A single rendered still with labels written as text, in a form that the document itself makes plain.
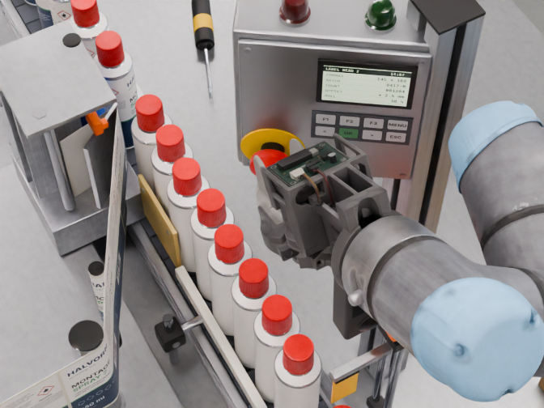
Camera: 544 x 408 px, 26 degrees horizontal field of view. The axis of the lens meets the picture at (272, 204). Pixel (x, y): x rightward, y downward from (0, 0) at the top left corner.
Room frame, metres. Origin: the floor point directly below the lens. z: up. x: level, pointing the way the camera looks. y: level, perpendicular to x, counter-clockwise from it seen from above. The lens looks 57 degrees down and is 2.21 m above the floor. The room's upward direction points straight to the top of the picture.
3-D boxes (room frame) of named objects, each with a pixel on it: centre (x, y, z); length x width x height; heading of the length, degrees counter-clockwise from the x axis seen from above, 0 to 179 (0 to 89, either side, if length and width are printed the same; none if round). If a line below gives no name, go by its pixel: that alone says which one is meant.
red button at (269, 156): (0.61, 0.00, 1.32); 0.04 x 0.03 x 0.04; 84
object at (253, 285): (0.63, 0.02, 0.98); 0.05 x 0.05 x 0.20
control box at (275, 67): (0.67, -0.06, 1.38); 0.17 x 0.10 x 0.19; 84
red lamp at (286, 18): (0.65, -0.02, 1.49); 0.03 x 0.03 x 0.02
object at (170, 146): (0.82, 0.12, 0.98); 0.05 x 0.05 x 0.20
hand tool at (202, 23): (1.15, 0.10, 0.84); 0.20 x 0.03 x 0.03; 7
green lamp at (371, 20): (0.64, -0.09, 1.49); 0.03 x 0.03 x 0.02
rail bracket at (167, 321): (0.65, 0.11, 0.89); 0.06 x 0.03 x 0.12; 119
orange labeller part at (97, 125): (0.84, 0.21, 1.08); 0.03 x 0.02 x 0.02; 29
